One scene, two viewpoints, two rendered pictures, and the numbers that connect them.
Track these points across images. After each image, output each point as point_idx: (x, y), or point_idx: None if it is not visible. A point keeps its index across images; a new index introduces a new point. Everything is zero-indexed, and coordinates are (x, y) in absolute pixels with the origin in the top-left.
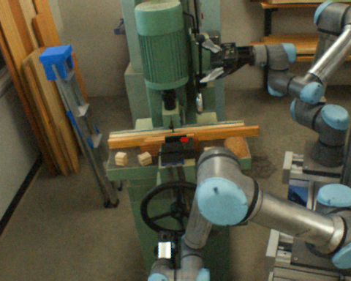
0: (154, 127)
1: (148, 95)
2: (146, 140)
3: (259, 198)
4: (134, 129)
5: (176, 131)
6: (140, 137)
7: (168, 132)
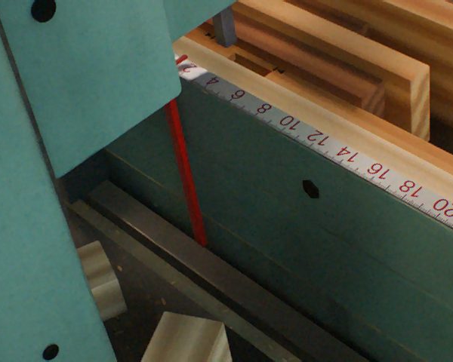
0: (276, 126)
1: (41, 161)
2: None
3: None
4: (416, 196)
5: (199, 46)
6: (432, 153)
7: (240, 67)
